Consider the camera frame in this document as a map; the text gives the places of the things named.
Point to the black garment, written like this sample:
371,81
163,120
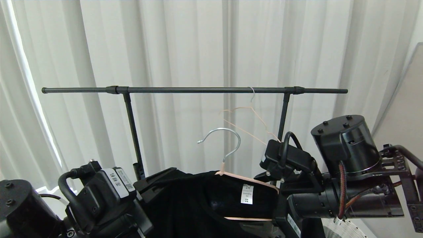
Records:
185,205

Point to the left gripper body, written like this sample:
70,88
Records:
132,221

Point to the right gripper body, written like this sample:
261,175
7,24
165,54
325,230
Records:
310,205

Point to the pink clothes hanger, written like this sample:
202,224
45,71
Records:
235,137
253,95

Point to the white laundry basket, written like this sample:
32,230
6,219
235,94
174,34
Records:
343,229

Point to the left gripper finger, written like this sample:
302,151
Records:
155,181

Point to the white curtain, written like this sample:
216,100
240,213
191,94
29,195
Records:
181,43

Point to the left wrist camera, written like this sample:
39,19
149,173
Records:
105,188

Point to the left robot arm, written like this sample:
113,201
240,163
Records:
23,211

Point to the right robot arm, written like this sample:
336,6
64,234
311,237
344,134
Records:
350,142

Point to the black clothes rack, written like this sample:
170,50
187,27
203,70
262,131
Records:
185,89

